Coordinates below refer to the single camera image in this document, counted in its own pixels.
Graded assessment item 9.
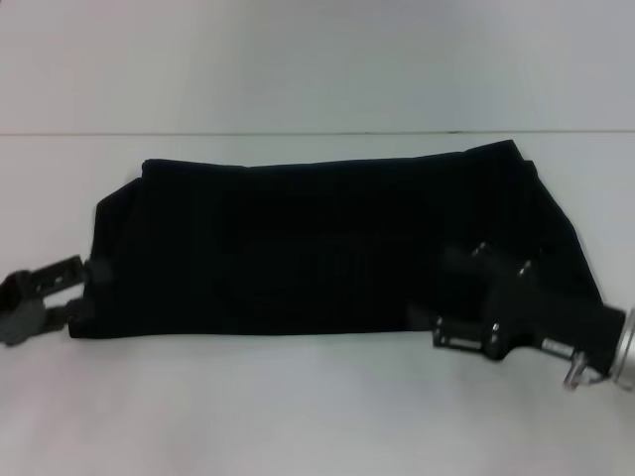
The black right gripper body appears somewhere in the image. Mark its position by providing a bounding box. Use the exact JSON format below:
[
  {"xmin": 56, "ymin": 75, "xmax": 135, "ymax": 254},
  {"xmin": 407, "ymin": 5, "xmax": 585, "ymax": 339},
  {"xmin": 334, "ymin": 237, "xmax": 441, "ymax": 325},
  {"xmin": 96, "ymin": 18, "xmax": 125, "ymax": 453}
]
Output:
[{"xmin": 483, "ymin": 270, "xmax": 627, "ymax": 371}]

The black t-shirt with FREE print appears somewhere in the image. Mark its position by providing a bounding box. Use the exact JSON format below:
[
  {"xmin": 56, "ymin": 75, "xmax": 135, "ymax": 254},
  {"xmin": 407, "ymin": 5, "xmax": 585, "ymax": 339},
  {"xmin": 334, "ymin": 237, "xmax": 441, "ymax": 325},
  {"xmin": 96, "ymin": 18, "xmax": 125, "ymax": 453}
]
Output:
[{"xmin": 68, "ymin": 140, "xmax": 604, "ymax": 343}]

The right arm cable with plug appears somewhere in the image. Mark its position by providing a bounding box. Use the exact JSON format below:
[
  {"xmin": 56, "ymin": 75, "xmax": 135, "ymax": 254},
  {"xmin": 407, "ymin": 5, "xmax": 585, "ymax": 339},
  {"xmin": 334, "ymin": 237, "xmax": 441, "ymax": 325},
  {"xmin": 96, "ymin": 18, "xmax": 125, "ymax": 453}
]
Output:
[{"xmin": 562, "ymin": 350, "xmax": 614, "ymax": 392}]

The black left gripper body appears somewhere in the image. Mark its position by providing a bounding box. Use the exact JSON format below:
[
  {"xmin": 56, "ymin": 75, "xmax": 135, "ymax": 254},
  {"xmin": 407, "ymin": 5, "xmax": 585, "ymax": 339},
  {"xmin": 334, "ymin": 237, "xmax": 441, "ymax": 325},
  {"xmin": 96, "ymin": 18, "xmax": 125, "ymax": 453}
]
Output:
[{"xmin": 0, "ymin": 270, "xmax": 49, "ymax": 347}]

